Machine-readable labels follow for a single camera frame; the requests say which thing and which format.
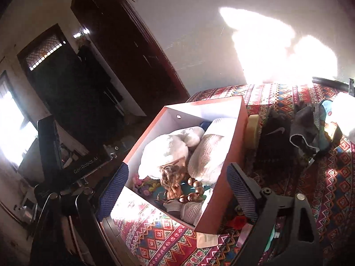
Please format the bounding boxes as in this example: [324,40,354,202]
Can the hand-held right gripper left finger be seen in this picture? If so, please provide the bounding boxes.
[29,163,129,266]

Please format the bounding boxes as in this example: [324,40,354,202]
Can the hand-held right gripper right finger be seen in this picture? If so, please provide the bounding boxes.
[226,162,324,266]

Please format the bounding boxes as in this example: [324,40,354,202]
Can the orange cardboard box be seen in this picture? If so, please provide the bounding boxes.
[122,96,249,235]

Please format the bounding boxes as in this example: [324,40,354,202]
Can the colourful flower toy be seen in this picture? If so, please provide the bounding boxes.
[132,176,161,196]

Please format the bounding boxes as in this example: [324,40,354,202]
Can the golden bead bracelet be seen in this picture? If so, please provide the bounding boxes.
[177,177,206,203]

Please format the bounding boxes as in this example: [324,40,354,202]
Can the white ribbed foam sleeve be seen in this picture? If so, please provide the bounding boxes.
[189,118,237,185]

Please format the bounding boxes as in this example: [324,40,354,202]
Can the white yarn ball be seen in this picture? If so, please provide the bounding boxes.
[180,202,206,225]

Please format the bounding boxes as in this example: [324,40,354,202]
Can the green plastic bottle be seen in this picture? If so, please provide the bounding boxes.
[263,222,280,252]

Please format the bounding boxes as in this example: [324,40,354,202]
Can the brown curly hair piece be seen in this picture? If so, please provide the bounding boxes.
[159,165,189,200]

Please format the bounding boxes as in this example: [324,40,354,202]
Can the small white plush toy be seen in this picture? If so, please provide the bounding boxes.
[138,126,205,179]

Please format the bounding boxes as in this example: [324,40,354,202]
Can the large white plush toy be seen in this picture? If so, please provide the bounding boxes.
[331,91,355,145]

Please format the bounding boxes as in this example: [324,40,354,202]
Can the pink packet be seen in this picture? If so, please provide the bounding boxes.
[237,224,253,247]

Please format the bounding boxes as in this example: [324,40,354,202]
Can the beige card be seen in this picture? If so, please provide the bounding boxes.
[197,231,219,248]

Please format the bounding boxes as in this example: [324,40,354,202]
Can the black knit sock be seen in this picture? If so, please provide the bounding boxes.
[254,108,294,172]

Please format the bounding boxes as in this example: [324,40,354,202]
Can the yellow foam block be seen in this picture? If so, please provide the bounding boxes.
[247,115,261,149]

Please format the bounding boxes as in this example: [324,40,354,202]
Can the bright window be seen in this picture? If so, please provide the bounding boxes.
[0,72,38,169]

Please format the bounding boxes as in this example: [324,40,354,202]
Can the patterned red blanket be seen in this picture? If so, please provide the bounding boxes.
[100,83,355,266]

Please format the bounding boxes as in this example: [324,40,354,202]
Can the black door with lattice transom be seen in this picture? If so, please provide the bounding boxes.
[17,23,117,133]

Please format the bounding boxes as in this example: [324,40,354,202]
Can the dark grey cloth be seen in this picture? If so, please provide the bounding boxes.
[290,105,319,156]

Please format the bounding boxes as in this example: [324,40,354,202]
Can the brown panel door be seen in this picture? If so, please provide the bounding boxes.
[93,0,147,117]

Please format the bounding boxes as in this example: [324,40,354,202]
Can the dark oval case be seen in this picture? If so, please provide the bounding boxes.
[316,100,344,150]

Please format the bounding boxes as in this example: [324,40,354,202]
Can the hanging dark clothes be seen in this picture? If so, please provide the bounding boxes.
[76,37,96,71]

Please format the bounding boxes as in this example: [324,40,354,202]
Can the black rod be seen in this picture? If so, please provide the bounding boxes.
[312,76,355,96]

